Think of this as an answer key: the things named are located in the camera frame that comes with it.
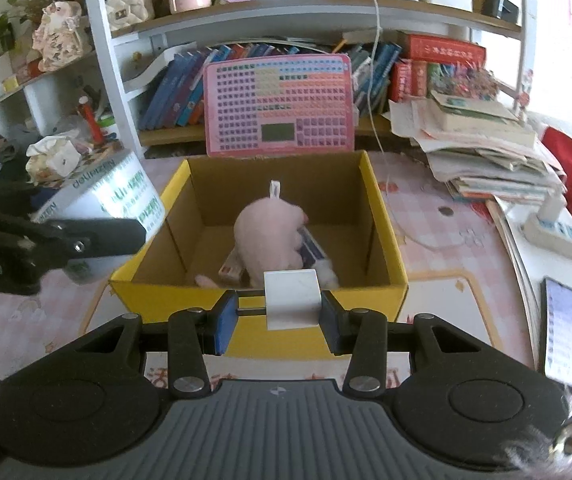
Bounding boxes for white quilted handbag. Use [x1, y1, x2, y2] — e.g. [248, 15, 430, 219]
[105, 0, 156, 31]

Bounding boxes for small white box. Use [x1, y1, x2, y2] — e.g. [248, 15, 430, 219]
[263, 270, 323, 332]

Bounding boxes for crumpled white paper bag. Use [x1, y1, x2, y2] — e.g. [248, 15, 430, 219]
[26, 132, 85, 184]

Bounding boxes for white cylinder green print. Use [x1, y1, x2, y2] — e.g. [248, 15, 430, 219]
[28, 149, 168, 286]

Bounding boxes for pile of papers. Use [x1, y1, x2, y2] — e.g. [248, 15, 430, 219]
[390, 97, 567, 205]

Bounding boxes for pink plush toy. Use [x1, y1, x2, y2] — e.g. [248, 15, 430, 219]
[193, 179, 339, 291]

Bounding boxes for green plant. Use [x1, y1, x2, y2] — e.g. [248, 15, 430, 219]
[0, 0, 52, 57]

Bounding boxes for white printed tube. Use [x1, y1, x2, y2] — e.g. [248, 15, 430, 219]
[293, 225, 334, 268]

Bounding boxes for white paper pad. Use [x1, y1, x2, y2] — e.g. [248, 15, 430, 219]
[486, 199, 572, 391]

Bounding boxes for thick pale book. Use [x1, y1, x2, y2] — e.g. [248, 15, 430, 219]
[431, 91, 538, 150]

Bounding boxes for small black box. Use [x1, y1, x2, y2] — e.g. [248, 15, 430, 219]
[482, 0, 522, 23]

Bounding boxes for row of blue books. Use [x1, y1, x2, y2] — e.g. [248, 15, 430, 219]
[140, 42, 407, 130]

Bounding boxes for white cable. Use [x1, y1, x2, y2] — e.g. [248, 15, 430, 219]
[336, 0, 447, 252]

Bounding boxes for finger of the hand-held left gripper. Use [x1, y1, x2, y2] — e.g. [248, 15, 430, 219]
[0, 182, 53, 220]
[0, 209, 147, 281]

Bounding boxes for white power strip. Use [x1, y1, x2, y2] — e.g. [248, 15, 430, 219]
[523, 212, 572, 266]

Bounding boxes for pink checked tablecloth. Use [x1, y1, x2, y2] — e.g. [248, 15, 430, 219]
[0, 152, 542, 396]

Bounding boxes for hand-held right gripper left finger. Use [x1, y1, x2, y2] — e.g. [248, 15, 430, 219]
[72, 290, 241, 395]

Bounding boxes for red book set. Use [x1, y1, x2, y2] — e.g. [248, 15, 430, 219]
[391, 31, 488, 105]

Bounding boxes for floral fabric doll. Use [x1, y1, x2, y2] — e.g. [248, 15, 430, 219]
[32, 1, 92, 72]

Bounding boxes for white plug adapter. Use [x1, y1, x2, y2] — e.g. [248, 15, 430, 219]
[540, 194, 568, 225]

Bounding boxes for white bookshelf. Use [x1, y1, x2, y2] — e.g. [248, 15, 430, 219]
[0, 0, 539, 161]

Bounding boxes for yellow cardboard box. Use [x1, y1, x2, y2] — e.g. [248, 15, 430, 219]
[108, 150, 409, 361]

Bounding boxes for floral print box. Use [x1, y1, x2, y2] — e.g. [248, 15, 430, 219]
[428, 62, 501, 102]

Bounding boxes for pink learning tablet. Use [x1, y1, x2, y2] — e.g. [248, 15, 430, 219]
[202, 53, 356, 157]

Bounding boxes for smartphone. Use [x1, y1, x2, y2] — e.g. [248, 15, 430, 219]
[541, 276, 572, 388]

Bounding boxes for red tube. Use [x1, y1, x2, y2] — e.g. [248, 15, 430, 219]
[78, 96, 105, 147]

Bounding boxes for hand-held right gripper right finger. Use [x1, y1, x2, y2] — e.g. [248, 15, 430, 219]
[319, 290, 492, 395]

